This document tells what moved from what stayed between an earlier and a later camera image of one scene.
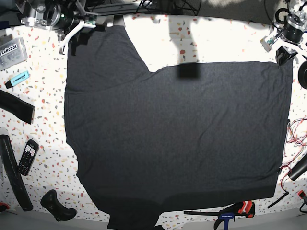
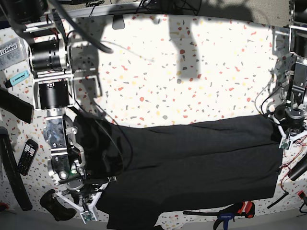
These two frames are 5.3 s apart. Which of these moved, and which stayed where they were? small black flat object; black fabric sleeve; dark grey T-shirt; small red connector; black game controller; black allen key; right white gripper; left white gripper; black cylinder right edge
Moved: dark grey T-shirt; right white gripper; left white gripper
Stayed: black allen key; black game controller; small black flat object; black fabric sleeve; black cylinder right edge; small red connector
